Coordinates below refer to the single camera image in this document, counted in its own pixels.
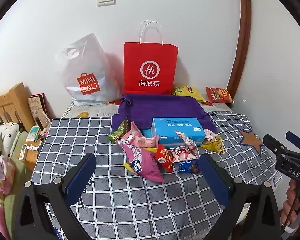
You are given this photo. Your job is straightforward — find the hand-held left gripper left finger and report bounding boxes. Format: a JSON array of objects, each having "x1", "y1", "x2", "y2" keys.
[{"x1": 14, "y1": 152, "x2": 97, "y2": 240}]

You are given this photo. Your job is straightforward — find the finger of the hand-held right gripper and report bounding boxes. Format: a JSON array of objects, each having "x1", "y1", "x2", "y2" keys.
[
  {"x1": 286, "y1": 131, "x2": 300, "y2": 151},
  {"x1": 262, "y1": 134, "x2": 286, "y2": 156}
]

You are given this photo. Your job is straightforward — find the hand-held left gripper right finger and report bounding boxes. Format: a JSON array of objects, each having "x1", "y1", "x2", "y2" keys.
[{"x1": 199, "y1": 152, "x2": 282, "y2": 240}]

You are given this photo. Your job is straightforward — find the blue cookie packet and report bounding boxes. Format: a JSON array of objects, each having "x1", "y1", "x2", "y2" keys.
[{"x1": 177, "y1": 160, "x2": 200, "y2": 174}]

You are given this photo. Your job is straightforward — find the yellow triangular snack packet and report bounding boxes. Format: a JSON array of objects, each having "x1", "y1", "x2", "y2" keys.
[{"x1": 201, "y1": 134, "x2": 226, "y2": 155}]

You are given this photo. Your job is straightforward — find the small pink-white snack packet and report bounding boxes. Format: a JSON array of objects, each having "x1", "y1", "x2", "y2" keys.
[{"x1": 204, "y1": 129, "x2": 219, "y2": 142}]

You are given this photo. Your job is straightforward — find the white red-print snack packet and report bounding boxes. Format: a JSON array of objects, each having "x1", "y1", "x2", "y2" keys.
[{"x1": 174, "y1": 130, "x2": 200, "y2": 157}]

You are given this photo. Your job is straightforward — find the red gold-print snack packet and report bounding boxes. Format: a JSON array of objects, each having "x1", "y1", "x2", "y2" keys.
[{"x1": 154, "y1": 144, "x2": 175, "y2": 173}]

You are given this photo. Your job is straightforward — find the green snack packet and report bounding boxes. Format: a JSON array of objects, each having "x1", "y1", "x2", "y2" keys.
[{"x1": 108, "y1": 117, "x2": 129, "y2": 143}]

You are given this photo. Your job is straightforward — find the magenta snack packet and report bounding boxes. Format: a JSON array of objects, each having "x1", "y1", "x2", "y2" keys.
[{"x1": 121, "y1": 144, "x2": 165, "y2": 183}]

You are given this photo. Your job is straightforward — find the person's right forearm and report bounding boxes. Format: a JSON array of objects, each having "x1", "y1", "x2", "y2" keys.
[{"x1": 281, "y1": 215, "x2": 300, "y2": 240}]

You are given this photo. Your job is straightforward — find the person's right hand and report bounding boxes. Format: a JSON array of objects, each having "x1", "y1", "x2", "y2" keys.
[{"x1": 280, "y1": 179, "x2": 300, "y2": 227}]

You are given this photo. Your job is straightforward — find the wooden nightstand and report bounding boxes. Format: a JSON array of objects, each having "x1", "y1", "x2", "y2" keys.
[{"x1": 22, "y1": 130, "x2": 48, "y2": 170}]

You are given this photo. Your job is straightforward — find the grey checked blanket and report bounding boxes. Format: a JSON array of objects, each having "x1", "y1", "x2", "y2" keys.
[{"x1": 30, "y1": 110, "x2": 283, "y2": 240}]

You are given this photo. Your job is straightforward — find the blue tissue pack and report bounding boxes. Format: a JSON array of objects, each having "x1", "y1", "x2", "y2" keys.
[{"x1": 151, "y1": 117, "x2": 206, "y2": 148}]

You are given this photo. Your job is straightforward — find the white remote control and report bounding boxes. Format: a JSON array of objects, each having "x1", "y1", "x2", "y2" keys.
[{"x1": 17, "y1": 143, "x2": 28, "y2": 160}]

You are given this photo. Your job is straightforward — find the green-white small box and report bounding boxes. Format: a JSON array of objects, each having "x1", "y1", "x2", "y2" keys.
[{"x1": 26, "y1": 126, "x2": 40, "y2": 142}]

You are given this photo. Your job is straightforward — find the green bedding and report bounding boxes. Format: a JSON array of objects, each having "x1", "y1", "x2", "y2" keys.
[{"x1": 2, "y1": 130, "x2": 32, "y2": 233}]

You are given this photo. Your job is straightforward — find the orange-red chip bag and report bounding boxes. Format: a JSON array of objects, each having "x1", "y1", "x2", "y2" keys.
[{"x1": 206, "y1": 86, "x2": 234, "y2": 104}]

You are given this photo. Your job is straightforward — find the red patterned book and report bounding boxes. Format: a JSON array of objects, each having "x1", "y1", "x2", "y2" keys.
[{"x1": 27, "y1": 93, "x2": 53, "y2": 128}]

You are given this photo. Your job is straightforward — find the white floral pillow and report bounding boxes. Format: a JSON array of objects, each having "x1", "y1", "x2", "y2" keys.
[{"x1": 0, "y1": 122, "x2": 22, "y2": 155}]

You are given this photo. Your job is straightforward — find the purple towel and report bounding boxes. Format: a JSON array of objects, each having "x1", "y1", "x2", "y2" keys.
[{"x1": 112, "y1": 93, "x2": 217, "y2": 137}]

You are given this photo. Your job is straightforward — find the yellow chip bag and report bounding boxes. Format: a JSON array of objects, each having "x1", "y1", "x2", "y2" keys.
[{"x1": 172, "y1": 85, "x2": 213, "y2": 105}]

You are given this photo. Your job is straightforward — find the white plastic shopping bag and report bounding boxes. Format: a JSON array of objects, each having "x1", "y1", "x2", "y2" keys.
[{"x1": 55, "y1": 33, "x2": 124, "y2": 107}]

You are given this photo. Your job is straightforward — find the red paper bag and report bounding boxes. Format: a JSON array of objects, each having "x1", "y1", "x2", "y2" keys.
[{"x1": 124, "y1": 21, "x2": 178, "y2": 95}]

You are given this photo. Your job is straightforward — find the brown wooden door frame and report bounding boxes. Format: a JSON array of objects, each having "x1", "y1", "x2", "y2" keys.
[{"x1": 226, "y1": 0, "x2": 252, "y2": 105}]

